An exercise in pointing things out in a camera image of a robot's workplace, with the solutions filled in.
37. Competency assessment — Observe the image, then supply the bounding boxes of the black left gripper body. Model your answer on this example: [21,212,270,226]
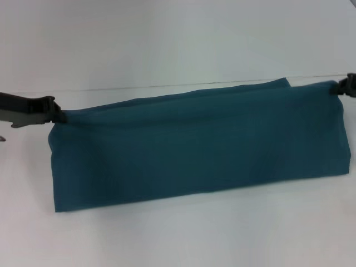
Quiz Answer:
[0,92,45,129]

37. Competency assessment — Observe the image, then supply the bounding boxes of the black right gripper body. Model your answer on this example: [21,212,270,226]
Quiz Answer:
[344,72,356,98]

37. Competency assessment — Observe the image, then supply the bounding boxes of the teal blue t-shirt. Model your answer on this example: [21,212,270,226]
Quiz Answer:
[47,77,353,214]

